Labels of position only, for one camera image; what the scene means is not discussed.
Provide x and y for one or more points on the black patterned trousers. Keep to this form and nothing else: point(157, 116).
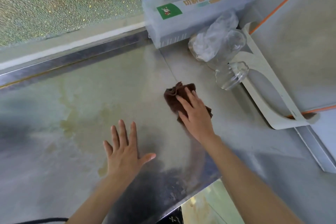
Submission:
point(174, 217)

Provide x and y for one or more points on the white wrap box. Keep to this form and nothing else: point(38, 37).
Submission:
point(183, 24)

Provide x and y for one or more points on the person's right forearm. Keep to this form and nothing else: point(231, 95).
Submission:
point(249, 187)

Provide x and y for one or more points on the white cutting board stand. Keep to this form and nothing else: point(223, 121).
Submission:
point(265, 100)

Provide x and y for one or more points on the small clear glass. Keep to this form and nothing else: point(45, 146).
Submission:
point(232, 76)

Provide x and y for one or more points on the textured glass window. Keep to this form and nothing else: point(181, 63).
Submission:
point(65, 0)

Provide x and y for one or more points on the stainless steel countertop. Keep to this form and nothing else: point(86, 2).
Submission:
point(78, 100)

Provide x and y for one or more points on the crumpled white plastic bag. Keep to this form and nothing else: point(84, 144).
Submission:
point(210, 40)

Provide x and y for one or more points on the orange rim cutting board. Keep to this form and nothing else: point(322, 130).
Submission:
point(302, 48)

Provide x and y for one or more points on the person's left forearm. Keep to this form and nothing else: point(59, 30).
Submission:
point(102, 200)

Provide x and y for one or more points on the brown cleaning cloth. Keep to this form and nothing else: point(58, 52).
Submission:
point(173, 99)

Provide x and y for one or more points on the person's left hand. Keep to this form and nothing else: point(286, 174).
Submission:
point(123, 158)

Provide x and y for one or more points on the person's right hand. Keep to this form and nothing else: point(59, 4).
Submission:
point(199, 121)

